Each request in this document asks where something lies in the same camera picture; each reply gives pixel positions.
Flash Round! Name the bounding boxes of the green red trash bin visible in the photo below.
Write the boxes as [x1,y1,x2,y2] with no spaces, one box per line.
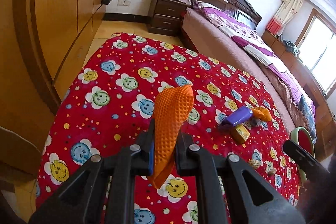
[289,127,314,187]

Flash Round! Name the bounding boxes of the red white curtain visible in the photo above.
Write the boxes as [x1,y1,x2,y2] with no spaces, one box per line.
[266,0,304,36]

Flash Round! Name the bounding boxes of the yellow small box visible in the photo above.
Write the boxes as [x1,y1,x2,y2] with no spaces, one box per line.
[230,124,250,144]

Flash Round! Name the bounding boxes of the orange wooden wardrobe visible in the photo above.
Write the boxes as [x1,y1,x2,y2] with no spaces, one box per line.
[1,0,106,183]

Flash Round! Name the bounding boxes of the peanut shell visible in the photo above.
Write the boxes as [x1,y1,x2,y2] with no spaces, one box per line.
[248,159,261,169]
[267,168,277,176]

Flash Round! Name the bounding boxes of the large bed brown cover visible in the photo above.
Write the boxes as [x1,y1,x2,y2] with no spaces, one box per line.
[182,8,307,132]

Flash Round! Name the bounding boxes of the blue plaid pillow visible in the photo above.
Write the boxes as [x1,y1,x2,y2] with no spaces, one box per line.
[298,94,317,144]

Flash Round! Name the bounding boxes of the orange textured cloth bag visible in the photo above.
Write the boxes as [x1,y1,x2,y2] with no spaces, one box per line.
[148,85,194,189]

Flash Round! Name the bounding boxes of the purple plastic bag roll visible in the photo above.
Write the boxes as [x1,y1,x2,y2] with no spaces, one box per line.
[220,106,253,127]

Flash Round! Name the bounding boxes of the dark wooden nightstand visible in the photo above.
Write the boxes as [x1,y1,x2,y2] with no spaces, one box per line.
[147,0,189,36]

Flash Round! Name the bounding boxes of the teal clothes on cabinet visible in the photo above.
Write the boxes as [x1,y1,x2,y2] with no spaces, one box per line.
[282,39,299,56]

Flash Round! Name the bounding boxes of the purple white quilt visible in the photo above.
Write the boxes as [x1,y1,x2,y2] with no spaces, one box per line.
[193,1,315,118]

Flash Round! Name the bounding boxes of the window with wooden frame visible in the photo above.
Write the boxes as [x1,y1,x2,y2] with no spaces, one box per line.
[295,8,335,98]

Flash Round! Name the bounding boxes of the long wooden low cabinet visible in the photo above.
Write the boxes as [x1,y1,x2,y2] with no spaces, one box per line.
[261,30,335,161]

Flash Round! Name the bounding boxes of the red smiley flower blanket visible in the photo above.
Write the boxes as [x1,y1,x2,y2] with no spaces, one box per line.
[36,33,299,223]

